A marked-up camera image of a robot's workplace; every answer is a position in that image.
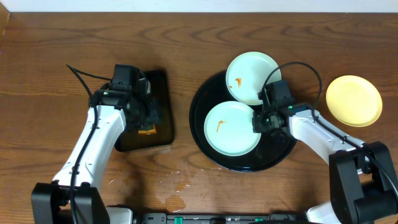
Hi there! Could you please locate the orange green scrub sponge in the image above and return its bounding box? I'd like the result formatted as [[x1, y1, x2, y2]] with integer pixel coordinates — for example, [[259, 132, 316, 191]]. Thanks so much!
[[138, 124, 157, 135]]

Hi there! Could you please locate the light blue plate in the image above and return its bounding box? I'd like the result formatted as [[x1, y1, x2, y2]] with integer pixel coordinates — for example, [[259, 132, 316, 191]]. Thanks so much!
[[225, 52, 278, 106], [203, 101, 261, 157]]

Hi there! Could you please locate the yellow plate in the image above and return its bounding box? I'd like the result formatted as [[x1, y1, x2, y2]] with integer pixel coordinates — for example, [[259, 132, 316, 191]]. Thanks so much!
[[325, 75, 382, 127]]

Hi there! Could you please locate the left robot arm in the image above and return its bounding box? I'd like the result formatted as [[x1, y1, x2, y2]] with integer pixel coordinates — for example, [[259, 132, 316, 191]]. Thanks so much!
[[31, 90, 160, 223]]

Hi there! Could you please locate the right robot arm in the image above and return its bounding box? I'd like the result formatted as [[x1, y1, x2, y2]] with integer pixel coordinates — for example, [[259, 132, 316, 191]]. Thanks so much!
[[252, 101, 397, 223]]

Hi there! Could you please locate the black round tray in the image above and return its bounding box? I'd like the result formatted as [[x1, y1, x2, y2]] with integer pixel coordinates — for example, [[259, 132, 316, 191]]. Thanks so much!
[[189, 71, 297, 172]]

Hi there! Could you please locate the black rectangular tray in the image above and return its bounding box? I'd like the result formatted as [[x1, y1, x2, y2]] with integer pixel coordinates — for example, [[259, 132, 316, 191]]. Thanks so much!
[[114, 70, 175, 152]]

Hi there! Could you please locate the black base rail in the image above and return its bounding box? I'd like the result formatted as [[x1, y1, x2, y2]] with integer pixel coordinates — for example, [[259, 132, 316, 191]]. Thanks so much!
[[105, 212, 312, 224]]

